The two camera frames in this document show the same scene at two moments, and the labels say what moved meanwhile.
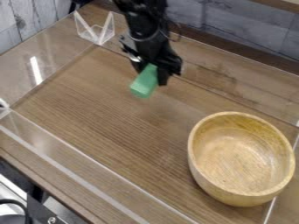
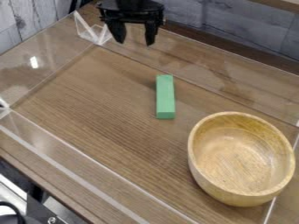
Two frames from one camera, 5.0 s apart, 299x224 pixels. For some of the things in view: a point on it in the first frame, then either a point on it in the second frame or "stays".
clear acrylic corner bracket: [96, 33] stays
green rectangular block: [145, 83] to [165, 97]
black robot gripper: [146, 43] to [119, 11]
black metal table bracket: [39, 213] stays
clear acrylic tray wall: [201, 152] stays
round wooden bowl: [241, 158] stays
